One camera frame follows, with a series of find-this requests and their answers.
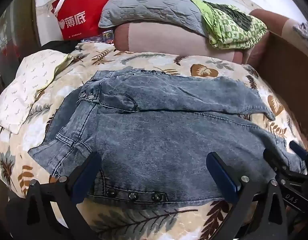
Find white small-print pillow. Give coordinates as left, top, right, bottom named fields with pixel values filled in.
left=0, top=49, right=74, bottom=134

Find colourful printed packet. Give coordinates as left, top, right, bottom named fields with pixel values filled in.
left=81, top=30, right=115, bottom=43

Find grey quilted pillow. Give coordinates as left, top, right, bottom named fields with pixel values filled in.
left=98, top=0, right=212, bottom=37

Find blue denim pants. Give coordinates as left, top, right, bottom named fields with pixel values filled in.
left=27, top=69, right=308, bottom=209

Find leaf print blanket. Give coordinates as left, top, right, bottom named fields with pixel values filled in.
left=0, top=41, right=308, bottom=240

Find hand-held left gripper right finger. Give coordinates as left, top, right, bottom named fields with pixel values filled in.
left=206, top=152, right=295, bottom=240

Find grey floral cloth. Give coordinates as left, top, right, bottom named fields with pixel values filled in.
left=293, top=21, right=308, bottom=48

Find brown cardboard box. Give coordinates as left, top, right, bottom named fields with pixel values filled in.
left=254, top=30, right=308, bottom=140

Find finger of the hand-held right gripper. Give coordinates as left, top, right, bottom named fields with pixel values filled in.
left=263, top=149, right=288, bottom=178
left=289, top=141, right=308, bottom=163

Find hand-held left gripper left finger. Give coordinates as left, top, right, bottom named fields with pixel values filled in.
left=13, top=151, right=103, bottom=240

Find green patterned cloth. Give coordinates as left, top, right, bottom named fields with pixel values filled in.
left=189, top=0, right=268, bottom=50

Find black cloth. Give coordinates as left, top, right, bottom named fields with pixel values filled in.
left=40, top=39, right=81, bottom=54

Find glossy wooden cabinet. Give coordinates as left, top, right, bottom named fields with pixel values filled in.
left=0, top=0, right=42, bottom=100

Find pink plush cushion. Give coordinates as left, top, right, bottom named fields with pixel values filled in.
left=113, top=8, right=295, bottom=65

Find red shopping bag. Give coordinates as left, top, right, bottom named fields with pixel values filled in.
left=51, top=0, right=111, bottom=40

